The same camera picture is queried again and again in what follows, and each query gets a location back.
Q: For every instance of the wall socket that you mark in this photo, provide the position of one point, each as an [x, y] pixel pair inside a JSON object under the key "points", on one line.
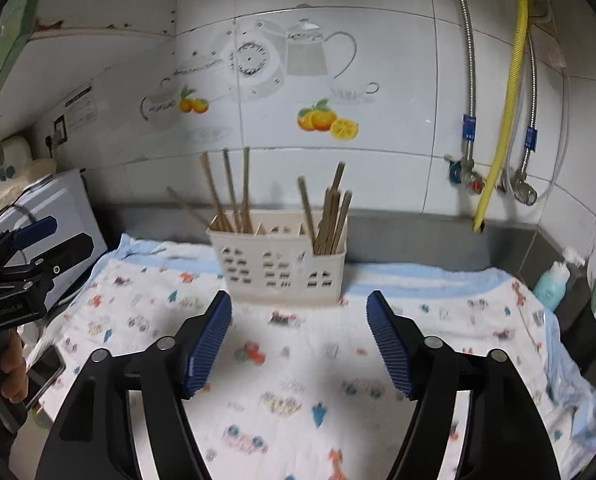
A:
{"points": [[59, 129]]}

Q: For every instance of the black smartphone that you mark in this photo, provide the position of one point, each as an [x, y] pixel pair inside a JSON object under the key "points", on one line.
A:
{"points": [[45, 375]]}

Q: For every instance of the teal pump bottle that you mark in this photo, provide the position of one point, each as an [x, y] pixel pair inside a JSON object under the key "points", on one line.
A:
{"points": [[550, 285]]}

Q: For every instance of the cream plastic chopstick holder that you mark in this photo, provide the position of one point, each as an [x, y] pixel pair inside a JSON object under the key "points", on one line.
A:
{"points": [[278, 270]]}

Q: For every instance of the bunch of wooden chopsticks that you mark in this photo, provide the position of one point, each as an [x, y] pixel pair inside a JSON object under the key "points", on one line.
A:
{"points": [[328, 225]]}

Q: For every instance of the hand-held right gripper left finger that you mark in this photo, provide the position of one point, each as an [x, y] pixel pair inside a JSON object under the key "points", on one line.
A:
{"points": [[210, 340]]}

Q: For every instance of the white microwave oven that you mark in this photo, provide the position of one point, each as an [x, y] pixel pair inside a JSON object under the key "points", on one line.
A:
{"points": [[62, 195]]}

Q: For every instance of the black utensil holder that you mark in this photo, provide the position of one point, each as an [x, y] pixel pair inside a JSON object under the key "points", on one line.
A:
{"points": [[583, 335]]}

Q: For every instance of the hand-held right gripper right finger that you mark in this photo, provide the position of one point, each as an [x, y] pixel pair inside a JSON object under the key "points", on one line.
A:
{"points": [[388, 340]]}

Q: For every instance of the person's left hand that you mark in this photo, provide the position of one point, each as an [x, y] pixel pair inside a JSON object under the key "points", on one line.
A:
{"points": [[15, 370]]}

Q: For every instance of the printed blanket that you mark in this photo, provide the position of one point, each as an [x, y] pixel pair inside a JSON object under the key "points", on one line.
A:
{"points": [[303, 360]]}

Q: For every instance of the metal angle valve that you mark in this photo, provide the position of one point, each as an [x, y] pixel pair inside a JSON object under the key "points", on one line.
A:
{"points": [[523, 187]]}

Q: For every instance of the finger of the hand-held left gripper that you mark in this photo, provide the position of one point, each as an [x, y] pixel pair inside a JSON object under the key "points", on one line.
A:
{"points": [[40, 227], [72, 250]]}

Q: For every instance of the white label sticker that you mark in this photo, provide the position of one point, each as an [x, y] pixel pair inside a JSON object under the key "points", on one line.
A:
{"points": [[80, 110]]}

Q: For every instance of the beige kitchen appliance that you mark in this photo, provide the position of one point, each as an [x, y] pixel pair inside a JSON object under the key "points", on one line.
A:
{"points": [[22, 152]]}

